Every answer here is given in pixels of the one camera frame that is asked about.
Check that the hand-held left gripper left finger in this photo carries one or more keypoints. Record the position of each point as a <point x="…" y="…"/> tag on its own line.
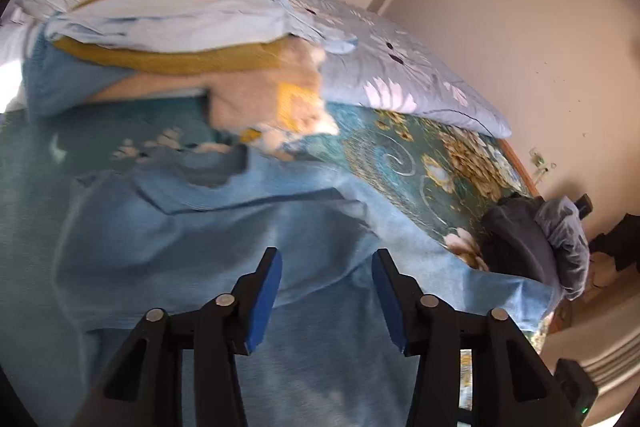
<point x="262" y="302"/>

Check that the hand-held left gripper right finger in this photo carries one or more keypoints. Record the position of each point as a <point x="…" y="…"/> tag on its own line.
<point x="390" y="302"/>

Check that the blue knit sweater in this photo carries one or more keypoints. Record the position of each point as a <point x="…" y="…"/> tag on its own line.
<point x="200" y="247"/>

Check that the dark grey clothing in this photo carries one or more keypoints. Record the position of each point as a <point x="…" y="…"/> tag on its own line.
<point x="515" y="237"/>

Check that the grey cloth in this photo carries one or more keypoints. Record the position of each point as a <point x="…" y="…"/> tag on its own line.
<point x="565" y="237"/>

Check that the dark object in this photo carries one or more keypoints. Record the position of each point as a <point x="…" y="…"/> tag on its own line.
<point x="620" y="242"/>

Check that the small black device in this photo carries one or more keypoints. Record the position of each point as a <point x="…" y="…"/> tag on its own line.
<point x="584" y="207"/>

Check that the beige fluffy garment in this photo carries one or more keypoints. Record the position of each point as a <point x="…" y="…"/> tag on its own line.
<point x="250" y="97"/>

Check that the light blue floral quilt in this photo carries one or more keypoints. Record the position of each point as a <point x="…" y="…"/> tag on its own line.
<point x="400" y="77"/>

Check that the yellow knitted sweater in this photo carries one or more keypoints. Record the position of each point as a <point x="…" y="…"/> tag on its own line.
<point x="200" y="59"/>

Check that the light blue shirt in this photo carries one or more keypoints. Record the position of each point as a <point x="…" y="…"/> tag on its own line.
<point x="175" y="22"/>

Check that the blue pants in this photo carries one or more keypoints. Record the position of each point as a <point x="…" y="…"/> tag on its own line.
<point x="65" y="82"/>

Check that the white cloth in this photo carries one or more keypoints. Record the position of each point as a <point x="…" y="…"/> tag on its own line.
<point x="12" y="72"/>

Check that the wooden bed rail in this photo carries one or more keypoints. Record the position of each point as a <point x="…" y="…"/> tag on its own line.
<point x="522" y="167"/>

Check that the wall socket with plug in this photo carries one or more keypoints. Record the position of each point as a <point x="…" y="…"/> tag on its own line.
<point x="541" y="163"/>

